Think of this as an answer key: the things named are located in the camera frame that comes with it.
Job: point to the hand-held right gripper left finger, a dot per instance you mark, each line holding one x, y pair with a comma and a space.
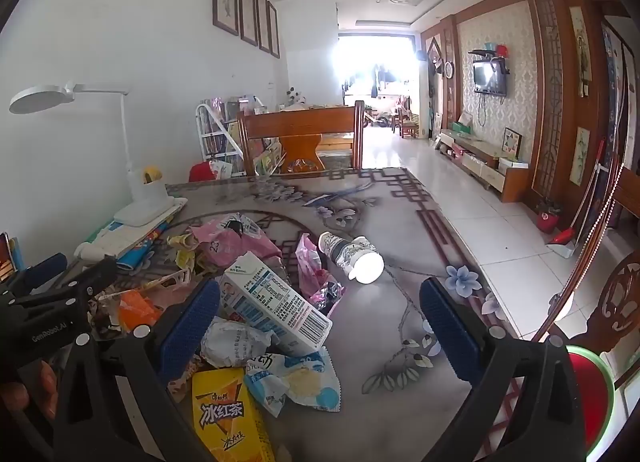
190, 327

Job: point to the blue white snack wrapper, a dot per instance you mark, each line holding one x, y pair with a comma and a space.
300, 382

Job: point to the white blue milk carton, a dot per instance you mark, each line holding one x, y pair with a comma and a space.
270, 297

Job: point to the person's left hand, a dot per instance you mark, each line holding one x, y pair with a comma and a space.
17, 397

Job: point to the white scooter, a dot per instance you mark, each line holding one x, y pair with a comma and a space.
380, 119

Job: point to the plain wooden dining chair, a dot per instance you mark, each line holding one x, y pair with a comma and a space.
300, 127

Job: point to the hanging wall scroll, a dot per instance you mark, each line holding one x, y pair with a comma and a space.
581, 49
580, 157

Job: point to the white book rack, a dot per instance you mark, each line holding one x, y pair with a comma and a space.
215, 132

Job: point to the white paper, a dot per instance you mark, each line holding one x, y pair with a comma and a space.
232, 342

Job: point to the yellow snack packet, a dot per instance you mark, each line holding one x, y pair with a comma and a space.
225, 417

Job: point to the low television cabinet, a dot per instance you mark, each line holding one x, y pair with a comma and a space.
480, 162

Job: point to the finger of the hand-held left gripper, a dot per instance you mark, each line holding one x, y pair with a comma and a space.
44, 269
92, 276

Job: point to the red dustpan with broom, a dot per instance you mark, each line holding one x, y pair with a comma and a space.
565, 239

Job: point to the round wall clock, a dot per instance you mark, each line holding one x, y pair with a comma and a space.
448, 70

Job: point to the red basin green rim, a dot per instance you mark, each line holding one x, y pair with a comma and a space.
587, 392

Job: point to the pink plastic bag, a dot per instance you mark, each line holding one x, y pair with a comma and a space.
235, 242

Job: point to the carved wooden dining chair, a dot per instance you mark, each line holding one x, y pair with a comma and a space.
617, 302

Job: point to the star pattern framed picture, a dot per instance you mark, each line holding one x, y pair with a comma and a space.
511, 143

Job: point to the small yellow wrapper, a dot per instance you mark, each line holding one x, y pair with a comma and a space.
182, 247

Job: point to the red bag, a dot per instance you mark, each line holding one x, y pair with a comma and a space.
202, 172

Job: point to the colourful book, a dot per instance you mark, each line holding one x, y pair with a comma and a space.
142, 254

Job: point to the floral printed tablecloth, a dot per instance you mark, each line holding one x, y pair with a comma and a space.
380, 212

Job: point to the white desk lamp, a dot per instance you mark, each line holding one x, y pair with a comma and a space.
142, 192

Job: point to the white blue tube box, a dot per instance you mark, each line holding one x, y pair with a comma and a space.
107, 244

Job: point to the small wooden chair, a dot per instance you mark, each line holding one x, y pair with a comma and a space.
407, 123

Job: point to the pink foil wrapper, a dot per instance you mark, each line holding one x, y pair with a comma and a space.
310, 277

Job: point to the orange wrapper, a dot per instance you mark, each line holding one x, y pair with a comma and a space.
137, 309

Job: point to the small yellow object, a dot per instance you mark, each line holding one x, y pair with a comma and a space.
152, 174

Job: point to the wall television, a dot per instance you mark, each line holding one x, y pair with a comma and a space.
490, 78

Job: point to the panda plush toy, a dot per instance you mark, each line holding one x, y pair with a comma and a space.
296, 97

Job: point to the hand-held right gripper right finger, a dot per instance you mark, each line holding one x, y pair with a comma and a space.
450, 327

